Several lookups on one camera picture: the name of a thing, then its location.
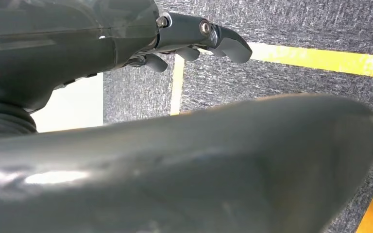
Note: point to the yellow floor tape strip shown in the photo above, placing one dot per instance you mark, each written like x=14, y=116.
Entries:
x=318, y=59

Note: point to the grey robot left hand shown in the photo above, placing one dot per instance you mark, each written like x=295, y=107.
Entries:
x=173, y=177

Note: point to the white panel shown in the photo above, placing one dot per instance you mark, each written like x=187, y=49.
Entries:
x=74, y=106

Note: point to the pale floor tape strip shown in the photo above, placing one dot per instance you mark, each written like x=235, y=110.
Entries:
x=177, y=90

